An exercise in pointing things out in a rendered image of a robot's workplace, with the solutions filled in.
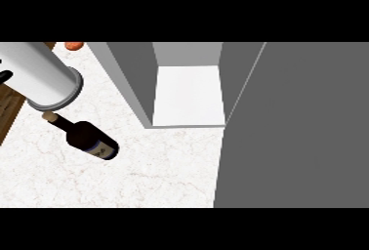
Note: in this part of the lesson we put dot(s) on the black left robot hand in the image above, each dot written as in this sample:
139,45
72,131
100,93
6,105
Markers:
4,77

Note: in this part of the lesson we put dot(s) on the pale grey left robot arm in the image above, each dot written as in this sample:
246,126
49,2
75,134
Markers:
40,73

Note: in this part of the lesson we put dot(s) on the dark wine bottle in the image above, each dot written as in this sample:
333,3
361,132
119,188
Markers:
85,138

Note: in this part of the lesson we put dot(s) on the grey open cabinet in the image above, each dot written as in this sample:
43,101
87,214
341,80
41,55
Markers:
187,96

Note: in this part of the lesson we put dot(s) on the orange round fruit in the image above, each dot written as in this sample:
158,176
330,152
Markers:
74,46

